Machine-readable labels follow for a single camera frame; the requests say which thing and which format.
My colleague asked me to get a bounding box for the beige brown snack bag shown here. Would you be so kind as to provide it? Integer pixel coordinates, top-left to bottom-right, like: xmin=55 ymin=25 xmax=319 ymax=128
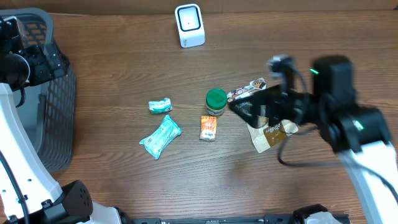
xmin=227 ymin=78 xmax=299 ymax=153

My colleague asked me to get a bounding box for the green lid jar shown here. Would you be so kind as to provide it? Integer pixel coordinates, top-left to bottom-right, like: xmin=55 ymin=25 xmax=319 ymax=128
xmin=206 ymin=88 xmax=227 ymax=116

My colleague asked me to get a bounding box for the orange snack packet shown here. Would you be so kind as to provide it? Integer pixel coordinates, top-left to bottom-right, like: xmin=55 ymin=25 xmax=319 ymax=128
xmin=200 ymin=116 xmax=217 ymax=141

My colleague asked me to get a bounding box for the teal tissue pack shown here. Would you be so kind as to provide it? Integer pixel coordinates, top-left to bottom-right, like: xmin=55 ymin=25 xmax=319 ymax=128
xmin=139 ymin=115 xmax=182 ymax=160

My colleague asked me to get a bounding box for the small teal wipes pack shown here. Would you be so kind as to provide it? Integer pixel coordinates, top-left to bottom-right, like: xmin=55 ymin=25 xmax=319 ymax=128
xmin=149 ymin=98 xmax=173 ymax=114

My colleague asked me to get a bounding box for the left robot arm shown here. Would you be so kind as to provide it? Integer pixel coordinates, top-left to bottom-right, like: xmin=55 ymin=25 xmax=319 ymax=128
xmin=1 ymin=8 xmax=130 ymax=223

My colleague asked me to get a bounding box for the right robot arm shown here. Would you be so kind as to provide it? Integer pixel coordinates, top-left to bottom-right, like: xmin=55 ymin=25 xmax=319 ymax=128
xmin=229 ymin=55 xmax=397 ymax=223

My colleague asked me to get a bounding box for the white barcode scanner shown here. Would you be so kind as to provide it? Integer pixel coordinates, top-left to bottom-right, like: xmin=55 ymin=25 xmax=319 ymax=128
xmin=175 ymin=3 xmax=205 ymax=48

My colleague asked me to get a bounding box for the grey plastic mesh basket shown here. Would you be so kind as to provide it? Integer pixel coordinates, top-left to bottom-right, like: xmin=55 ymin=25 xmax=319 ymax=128
xmin=1 ymin=8 xmax=76 ymax=172

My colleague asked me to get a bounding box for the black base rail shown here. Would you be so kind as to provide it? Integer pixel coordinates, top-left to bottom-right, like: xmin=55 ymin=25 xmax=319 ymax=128
xmin=131 ymin=214 xmax=293 ymax=224

